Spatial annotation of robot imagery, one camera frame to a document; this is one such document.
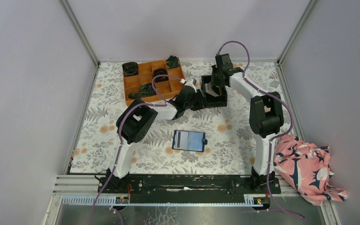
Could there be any black plastic card bin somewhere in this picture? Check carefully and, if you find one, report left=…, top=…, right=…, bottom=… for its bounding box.
left=201, top=75, right=227, bottom=108

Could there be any blue leather card holder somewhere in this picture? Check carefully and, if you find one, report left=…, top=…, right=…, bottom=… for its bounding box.
left=172, top=130, right=208, bottom=152

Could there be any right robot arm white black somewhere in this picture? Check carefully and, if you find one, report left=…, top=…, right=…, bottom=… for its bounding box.
left=211, top=53, right=284, bottom=193

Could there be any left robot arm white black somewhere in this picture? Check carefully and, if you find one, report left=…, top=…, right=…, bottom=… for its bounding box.
left=103, top=85, right=203, bottom=193

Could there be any stack of cards in bin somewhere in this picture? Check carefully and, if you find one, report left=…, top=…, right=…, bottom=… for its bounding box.
left=204, top=82, right=221, bottom=97

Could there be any orange wooden compartment tray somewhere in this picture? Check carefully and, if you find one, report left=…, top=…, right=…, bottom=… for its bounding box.
left=122, top=59, right=185, bottom=105

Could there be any floral table mat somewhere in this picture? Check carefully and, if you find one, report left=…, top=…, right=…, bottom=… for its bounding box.
left=69, top=61, right=302, bottom=175

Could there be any black rolled belt centre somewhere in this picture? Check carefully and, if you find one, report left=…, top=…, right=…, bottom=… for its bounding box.
left=153, top=68, right=169, bottom=83

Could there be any green rolled belt top-right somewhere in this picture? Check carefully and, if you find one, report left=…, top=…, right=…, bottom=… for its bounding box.
left=165, top=55, right=180, bottom=69

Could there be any green rolled belt front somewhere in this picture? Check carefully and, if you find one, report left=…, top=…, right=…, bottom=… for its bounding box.
left=127, top=83, right=156, bottom=99

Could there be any black rolled belt top-left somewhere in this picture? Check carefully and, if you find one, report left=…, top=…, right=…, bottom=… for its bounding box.
left=122, top=61, right=139, bottom=77

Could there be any pink patterned cloth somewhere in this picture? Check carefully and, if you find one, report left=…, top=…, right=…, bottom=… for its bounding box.
left=273, top=135, right=347, bottom=206

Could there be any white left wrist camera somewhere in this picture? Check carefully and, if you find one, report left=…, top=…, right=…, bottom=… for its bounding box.
left=180, top=78, right=196, bottom=92

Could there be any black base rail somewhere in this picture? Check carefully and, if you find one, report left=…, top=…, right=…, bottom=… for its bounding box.
left=97, top=174, right=281, bottom=204

